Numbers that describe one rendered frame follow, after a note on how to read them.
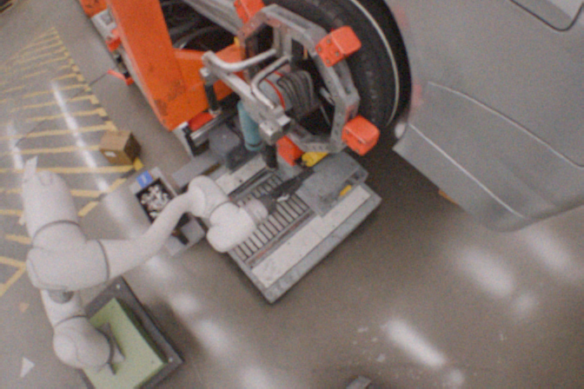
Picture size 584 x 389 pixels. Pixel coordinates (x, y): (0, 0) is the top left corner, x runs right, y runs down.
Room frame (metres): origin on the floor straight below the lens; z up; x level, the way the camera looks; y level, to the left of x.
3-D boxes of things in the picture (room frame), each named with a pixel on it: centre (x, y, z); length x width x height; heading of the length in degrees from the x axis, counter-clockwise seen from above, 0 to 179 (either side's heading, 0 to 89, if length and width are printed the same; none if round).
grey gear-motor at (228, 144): (1.01, 0.24, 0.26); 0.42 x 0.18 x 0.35; 132
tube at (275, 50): (0.80, 0.16, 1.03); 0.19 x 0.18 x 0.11; 132
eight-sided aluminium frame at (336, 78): (0.81, 0.00, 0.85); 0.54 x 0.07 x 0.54; 42
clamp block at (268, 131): (0.55, 0.04, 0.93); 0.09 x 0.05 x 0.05; 132
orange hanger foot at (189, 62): (1.20, 0.33, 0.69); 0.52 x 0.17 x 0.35; 132
